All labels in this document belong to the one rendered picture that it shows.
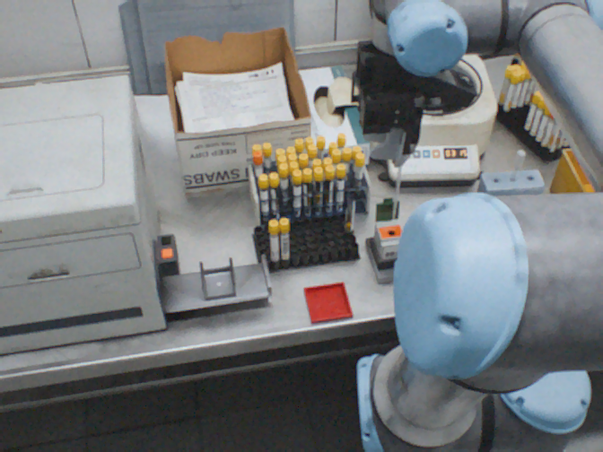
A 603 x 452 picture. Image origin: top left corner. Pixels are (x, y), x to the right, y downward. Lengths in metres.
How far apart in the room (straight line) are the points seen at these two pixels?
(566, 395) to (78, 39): 1.14
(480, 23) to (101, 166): 0.52
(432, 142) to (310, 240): 0.31
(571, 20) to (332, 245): 0.63
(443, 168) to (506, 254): 0.94
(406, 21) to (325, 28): 0.85
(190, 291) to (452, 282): 0.78
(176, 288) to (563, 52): 0.71
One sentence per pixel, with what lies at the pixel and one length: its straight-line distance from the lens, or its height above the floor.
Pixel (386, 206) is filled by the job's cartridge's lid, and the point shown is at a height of 0.98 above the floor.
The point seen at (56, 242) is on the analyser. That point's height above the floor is 1.12.
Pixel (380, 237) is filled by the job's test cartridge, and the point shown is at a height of 0.95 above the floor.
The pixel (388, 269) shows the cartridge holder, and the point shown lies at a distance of 1.23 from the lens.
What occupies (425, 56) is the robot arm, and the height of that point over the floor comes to 1.41.
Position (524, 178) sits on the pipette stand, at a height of 0.97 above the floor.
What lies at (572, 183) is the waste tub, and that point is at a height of 0.96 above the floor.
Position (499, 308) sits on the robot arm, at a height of 1.51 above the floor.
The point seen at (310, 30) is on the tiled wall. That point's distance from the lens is 1.61.
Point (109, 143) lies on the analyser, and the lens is 1.05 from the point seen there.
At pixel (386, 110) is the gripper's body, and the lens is 0.97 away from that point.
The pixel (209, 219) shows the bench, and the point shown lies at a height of 0.87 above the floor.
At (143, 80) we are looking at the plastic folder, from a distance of 1.60.
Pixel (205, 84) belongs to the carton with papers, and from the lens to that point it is 1.51.
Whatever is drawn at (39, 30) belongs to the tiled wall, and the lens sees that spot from 1.57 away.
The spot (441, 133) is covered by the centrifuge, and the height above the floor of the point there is 0.96.
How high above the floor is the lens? 1.85
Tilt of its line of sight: 49 degrees down
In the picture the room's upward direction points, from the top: straight up
